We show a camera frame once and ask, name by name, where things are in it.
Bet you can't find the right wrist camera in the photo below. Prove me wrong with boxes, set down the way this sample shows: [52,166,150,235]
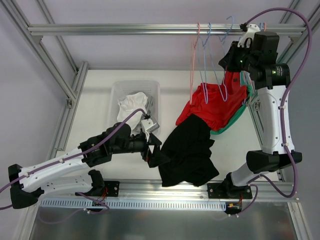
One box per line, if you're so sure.
[237,23,260,48]

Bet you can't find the white tank top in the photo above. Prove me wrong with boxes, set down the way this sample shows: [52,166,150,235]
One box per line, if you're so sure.
[117,92,148,131]

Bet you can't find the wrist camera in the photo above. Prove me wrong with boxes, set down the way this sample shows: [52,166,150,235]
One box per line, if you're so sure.
[237,23,260,48]
[140,116,160,141]

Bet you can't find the pink hanger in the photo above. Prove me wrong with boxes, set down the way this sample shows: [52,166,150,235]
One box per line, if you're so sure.
[189,22,201,104]
[243,22,266,107]

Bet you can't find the light blue hanger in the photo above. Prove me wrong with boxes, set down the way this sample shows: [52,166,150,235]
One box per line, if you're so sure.
[199,22,212,104]

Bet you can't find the right aluminium frame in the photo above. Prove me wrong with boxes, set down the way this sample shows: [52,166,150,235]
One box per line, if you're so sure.
[248,0,320,121]

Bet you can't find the left aluminium frame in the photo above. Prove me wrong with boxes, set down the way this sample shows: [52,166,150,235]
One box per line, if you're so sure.
[0,0,90,156]

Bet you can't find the white plastic basket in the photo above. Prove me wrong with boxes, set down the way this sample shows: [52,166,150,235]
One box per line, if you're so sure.
[107,80,161,127]

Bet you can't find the aluminium frame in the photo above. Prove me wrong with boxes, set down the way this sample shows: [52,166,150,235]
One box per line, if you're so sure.
[248,0,320,121]
[0,0,90,156]

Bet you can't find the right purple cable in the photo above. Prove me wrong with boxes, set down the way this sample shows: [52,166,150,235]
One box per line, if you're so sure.
[241,7,313,198]

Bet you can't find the blue hanger with black top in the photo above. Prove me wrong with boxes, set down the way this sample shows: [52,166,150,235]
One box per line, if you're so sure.
[209,16,236,102]

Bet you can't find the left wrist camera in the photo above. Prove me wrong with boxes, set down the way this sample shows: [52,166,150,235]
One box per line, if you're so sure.
[140,116,160,141]

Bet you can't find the aluminium hanging rail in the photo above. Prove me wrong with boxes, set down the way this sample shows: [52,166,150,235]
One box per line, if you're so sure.
[26,23,307,36]

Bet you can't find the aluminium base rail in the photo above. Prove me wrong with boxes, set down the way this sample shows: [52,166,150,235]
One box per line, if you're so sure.
[107,179,300,202]

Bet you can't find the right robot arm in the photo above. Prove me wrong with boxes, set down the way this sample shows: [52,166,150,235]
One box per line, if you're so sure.
[212,31,303,199]

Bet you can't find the red tank top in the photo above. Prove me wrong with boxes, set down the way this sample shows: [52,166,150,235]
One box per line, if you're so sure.
[175,72,248,131]

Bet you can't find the grey tank top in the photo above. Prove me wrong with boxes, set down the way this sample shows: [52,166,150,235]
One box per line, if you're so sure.
[145,96,155,116]

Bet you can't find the green tank top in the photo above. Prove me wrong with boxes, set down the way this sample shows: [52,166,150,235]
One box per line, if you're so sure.
[210,84,250,135]

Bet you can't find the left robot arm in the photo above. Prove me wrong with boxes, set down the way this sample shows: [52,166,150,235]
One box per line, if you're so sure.
[8,122,169,209]

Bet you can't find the white slotted cable duct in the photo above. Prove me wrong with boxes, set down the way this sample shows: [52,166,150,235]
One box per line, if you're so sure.
[39,198,227,212]

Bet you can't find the black tank top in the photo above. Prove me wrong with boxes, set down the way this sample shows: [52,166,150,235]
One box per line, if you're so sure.
[158,114,220,188]

